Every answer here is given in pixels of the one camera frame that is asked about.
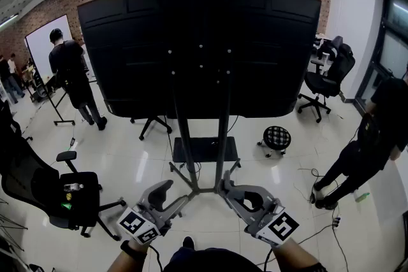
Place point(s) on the long ceiling light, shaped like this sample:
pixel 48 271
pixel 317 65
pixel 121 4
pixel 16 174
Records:
pixel 8 21

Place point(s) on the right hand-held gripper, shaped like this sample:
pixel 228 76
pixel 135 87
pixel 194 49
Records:
pixel 277 227

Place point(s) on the black TV stand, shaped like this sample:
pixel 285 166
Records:
pixel 188 156

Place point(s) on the large black TV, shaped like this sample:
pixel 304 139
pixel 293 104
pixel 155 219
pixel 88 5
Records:
pixel 127 57

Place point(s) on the small green packet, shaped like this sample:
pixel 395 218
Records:
pixel 66 206

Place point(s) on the small yellow packet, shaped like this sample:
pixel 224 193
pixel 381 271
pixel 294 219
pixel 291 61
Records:
pixel 69 197

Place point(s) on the green spray bottle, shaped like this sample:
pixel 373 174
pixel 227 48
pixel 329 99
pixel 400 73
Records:
pixel 362 197

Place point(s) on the black wristband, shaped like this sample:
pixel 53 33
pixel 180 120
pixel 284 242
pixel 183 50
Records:
pixel 132 250

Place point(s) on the clear water bottle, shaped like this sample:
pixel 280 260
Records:
pixel 73 187

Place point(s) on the white power strip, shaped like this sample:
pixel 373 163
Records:
pixel 336 222

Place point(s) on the black office chair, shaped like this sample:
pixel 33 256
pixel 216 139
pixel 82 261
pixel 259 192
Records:
pixel 333 44
pixel 331 79
pixel 153 125
pixel 76 200

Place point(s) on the black power adapter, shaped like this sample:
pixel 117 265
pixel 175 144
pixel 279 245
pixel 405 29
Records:
pixel 72 142

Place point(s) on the checkered round stool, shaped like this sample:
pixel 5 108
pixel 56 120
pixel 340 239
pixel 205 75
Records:
pixel 277 137

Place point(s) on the person's right forearm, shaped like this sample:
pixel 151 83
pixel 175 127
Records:
pixel 293 256

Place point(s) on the person's left forearm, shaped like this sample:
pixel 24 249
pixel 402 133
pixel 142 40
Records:
pixel 124 262

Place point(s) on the whiteboard on black stand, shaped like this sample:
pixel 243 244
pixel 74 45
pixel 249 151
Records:
pixel 44 38

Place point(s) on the black flat panel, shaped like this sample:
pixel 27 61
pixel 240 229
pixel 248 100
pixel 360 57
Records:
pixel 405 221

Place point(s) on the grey cloth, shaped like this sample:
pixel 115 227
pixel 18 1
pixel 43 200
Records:
pixel 228 181

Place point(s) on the person's dark clothing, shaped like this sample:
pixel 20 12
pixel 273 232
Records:
pixel 216 262

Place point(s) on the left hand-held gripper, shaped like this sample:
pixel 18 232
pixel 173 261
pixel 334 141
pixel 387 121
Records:
pixel 137 224

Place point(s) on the person's black shoe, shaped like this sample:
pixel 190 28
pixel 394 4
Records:
pixel 188 242

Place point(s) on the black framed glass door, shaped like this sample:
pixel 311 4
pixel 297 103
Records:
pixel 390 41

